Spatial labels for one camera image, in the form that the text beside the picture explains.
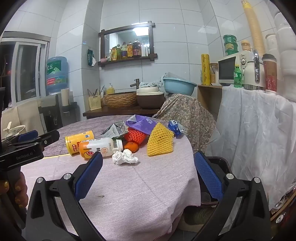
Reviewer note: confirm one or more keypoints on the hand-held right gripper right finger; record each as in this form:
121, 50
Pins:
208, 176

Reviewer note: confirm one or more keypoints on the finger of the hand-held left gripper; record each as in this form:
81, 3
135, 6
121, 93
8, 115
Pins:
49, 138
27, 136

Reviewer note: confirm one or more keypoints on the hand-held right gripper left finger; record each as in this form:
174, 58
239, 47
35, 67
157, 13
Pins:
89, 176

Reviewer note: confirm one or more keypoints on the brown trash bin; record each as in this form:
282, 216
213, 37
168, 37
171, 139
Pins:
217, 164

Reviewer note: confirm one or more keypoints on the white orange drink bottle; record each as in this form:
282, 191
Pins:
101, 147

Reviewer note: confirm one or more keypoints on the blue snack wrapper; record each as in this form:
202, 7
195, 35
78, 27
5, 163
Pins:
174, 127

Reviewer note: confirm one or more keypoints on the yellow foam fruit net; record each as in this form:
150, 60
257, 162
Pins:
159, 141

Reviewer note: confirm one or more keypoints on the red foam fruit net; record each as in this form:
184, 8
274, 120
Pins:
135, 138

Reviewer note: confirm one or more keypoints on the purple plastic bag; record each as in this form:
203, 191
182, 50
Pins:
141, 124

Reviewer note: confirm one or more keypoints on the person's left hand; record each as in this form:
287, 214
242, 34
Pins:
22, 192

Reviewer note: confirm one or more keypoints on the black water dispenser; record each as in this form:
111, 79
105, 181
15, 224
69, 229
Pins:
49, 115

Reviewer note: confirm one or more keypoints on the yellow drink can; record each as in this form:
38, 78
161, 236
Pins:
77, 142

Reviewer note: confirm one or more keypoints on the crumpled white tissue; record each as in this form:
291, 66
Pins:
123, 157

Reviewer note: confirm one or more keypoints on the pink tablecloth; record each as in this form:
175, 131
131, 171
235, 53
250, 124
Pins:
138, 185

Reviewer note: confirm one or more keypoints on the orange tangerine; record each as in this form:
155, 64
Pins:
130, 146

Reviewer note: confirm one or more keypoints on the grey white milk carton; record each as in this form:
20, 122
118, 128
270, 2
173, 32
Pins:
115, 131

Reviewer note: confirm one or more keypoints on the yellow utensil holder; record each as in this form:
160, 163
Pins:
94, 103

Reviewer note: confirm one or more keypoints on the white sheet cloth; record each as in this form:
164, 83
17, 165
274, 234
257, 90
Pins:
254, 139

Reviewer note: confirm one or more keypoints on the dark wooden counter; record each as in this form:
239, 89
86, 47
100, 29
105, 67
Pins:
104, 112

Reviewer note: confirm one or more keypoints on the blue water jug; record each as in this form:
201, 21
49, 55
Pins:
56, 74

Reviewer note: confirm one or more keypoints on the window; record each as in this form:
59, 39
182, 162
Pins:
25, 69

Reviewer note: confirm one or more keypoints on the floral patterned cloth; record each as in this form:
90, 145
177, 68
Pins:
185, 111

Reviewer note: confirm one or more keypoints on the yellow soap bottle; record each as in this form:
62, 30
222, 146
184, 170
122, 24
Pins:
110, 90

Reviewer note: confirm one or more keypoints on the wooden shelf cabinet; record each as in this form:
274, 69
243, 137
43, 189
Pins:
208, 97

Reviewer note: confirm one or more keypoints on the wicker basket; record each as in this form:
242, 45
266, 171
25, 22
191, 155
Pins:
120, 99

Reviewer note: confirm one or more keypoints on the brown ceramic basin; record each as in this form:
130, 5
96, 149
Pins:
150, 102

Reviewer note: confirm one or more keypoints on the light blue plastic basin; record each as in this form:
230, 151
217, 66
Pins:
178, 87

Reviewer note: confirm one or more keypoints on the glass jar with sticks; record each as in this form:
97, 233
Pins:
214, 74

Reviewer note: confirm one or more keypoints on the metal faucet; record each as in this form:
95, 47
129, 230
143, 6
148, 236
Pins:
136, 83

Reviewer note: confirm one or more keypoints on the green soda bottle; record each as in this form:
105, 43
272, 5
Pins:
237, 77

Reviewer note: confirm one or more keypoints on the cream lidded pot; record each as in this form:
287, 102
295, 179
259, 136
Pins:
149, 90

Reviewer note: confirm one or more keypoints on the yellow cylinder tin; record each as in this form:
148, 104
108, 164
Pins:
205, 69

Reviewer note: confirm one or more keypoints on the light blue towel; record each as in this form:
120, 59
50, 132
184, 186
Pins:
152, 83

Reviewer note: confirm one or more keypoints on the white microwave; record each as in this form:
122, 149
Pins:
227, 69

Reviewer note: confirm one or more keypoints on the row of bottles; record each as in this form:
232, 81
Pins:
129, 51

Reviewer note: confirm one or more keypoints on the brown coffee cup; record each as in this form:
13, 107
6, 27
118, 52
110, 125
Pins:
270, 74

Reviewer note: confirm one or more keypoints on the green instant noodle bowl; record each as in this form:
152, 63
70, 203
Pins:
231, 52
230, 38
230, 45

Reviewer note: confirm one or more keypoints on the wooden shelf with bottles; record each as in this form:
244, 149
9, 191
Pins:
127, 34

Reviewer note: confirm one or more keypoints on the jar with yellow lid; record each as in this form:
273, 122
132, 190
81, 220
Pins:
246, 46

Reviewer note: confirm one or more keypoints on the stack of white cups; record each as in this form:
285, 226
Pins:
286, 46

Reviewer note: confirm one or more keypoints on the stack of yellow paper cups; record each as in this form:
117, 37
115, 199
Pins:
253, 27

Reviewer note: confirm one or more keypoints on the green wall packet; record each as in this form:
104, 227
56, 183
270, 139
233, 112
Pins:
90, 56

